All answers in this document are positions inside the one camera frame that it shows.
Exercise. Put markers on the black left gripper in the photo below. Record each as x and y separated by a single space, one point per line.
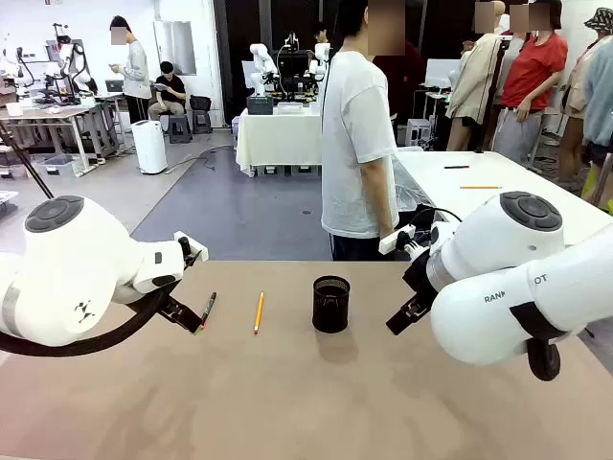
189 253

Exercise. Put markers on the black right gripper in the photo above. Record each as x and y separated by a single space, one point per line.
419 275

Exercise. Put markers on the black marker pink cap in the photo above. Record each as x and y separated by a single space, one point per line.
209 309

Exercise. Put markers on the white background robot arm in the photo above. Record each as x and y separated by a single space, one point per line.
261 62

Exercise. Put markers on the person right forearm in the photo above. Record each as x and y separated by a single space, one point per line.
385 201

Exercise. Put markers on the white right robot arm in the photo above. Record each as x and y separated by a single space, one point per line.
503 239

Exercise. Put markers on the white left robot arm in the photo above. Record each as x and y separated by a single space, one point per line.
72 268

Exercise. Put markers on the black mesh pen holder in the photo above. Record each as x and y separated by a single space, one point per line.
331 306

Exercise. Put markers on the person right hand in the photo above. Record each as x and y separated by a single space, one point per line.
389 232

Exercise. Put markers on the clear plastic bag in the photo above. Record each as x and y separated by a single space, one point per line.
407 187

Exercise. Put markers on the white air purifier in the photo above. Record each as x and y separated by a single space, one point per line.
149 146

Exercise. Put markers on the person in white T-shirt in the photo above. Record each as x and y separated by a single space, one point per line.
354 144

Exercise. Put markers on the white computer case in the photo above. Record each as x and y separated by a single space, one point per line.
419 134

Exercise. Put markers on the grey stool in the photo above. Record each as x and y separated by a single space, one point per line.
179 128

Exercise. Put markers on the clear plastic bin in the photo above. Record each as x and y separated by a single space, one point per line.
60 164

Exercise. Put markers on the table with white cloth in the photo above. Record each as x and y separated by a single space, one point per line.
278 139

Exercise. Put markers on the black bag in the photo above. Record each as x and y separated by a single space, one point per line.
201 103

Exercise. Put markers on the black tripod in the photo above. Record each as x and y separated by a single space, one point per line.
24 160

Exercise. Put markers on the seated person in black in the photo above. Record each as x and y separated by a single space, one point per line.
167 91

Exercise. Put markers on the mannequin in dark red top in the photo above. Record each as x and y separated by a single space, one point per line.
407 81

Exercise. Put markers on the mannequin in beige jacket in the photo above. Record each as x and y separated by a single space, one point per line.
476 81

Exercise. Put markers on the standing person in grey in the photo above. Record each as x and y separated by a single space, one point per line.
136 72

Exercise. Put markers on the mannequin in red shirt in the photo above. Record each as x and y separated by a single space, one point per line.
531 76

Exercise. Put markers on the white background robot with stand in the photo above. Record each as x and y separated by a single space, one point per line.
72 62

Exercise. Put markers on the mannequin with bucket hat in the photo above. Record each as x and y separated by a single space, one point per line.
594 96

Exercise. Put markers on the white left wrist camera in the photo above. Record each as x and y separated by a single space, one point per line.
196 243

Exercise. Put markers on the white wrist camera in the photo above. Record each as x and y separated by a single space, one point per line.
196 243
395 239

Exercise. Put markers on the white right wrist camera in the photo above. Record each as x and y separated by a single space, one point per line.
395 239

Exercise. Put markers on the grey metal wall panel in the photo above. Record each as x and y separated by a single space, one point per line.
174 48

